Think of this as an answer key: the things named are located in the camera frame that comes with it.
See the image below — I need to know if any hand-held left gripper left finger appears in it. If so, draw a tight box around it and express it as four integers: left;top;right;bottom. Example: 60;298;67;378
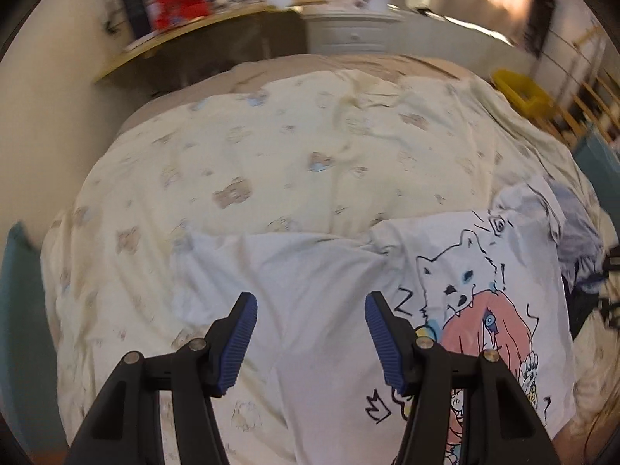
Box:
63;291;259;465

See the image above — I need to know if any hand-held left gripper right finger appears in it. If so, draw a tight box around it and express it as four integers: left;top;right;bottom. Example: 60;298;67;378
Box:
364;291;563;465

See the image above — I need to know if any grey t-shirt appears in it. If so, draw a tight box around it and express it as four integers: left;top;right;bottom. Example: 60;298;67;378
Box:
545;179;608;296

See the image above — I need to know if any white cartoon print t-shirt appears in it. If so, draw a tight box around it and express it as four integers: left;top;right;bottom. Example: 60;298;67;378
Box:
172;179;578;465

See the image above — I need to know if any wooden slatted rack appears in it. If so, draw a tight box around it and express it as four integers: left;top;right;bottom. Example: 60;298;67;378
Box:
547;24;620;144

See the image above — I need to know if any yellow plastic bin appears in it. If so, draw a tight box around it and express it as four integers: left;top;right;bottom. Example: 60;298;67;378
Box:
491;70;554;118

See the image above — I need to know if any yellow bear print blanket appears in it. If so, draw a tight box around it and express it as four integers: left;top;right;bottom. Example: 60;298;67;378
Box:
41;65;620;465

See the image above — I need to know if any dark hanging garment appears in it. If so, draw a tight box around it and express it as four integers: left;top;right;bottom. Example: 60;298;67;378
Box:
525;0;554;55

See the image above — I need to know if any bed with beige sheet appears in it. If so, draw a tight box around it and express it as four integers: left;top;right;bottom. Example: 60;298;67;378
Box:
119;53;485;133

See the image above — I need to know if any wooden desk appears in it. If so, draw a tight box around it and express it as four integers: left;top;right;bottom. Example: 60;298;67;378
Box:
94;0;326;84

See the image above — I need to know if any white nightstand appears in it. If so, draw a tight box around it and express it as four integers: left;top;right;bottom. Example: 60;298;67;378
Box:
302;7;406;57

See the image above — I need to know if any red box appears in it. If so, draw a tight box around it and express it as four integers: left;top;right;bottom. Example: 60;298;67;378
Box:
152;0;217;31

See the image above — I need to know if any dark tall device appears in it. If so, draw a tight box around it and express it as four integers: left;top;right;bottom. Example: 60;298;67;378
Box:
116;0;147;42

